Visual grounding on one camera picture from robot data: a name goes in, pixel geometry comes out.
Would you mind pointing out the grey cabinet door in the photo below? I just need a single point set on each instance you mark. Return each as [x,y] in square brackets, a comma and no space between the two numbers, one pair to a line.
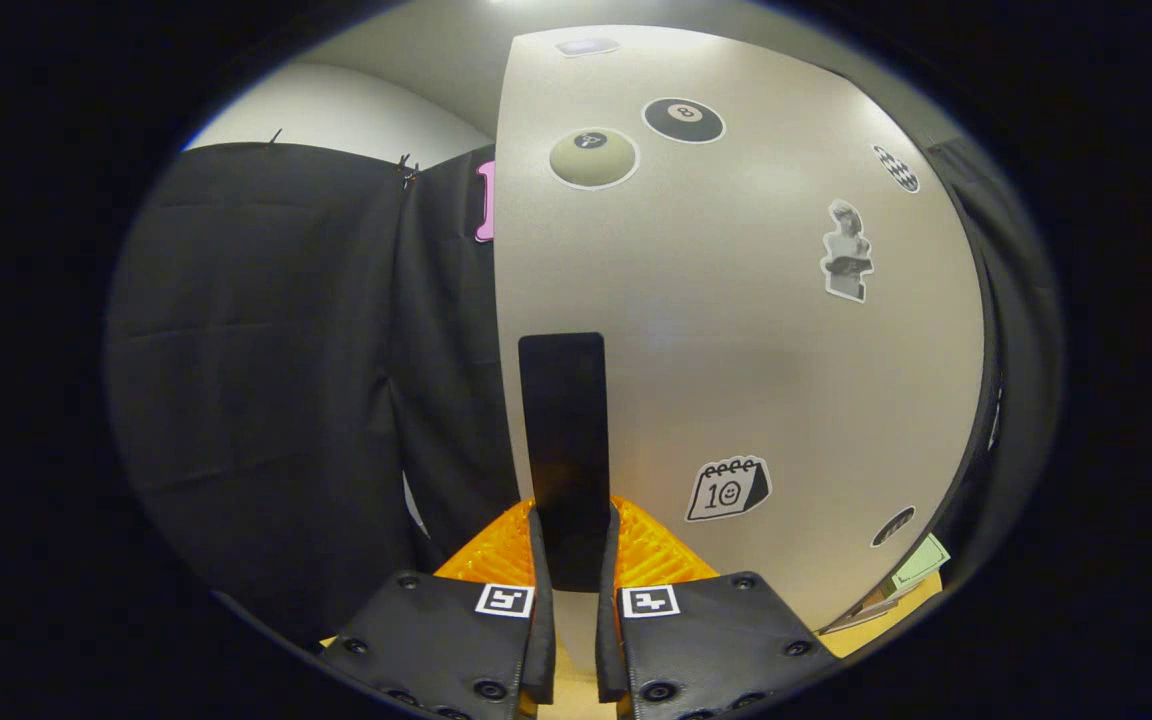
[756,350]

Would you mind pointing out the black backdrop cloth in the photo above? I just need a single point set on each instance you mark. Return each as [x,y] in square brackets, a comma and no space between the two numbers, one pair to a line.
[266,380]

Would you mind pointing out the grey book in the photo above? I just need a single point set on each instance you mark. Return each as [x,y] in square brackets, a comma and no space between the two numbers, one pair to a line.
[861,612]

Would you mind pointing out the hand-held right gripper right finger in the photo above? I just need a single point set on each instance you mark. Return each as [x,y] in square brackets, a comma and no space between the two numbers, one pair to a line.
[608,650]

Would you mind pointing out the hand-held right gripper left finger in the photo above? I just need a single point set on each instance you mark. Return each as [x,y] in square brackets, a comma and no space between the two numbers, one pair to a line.
[542,650]

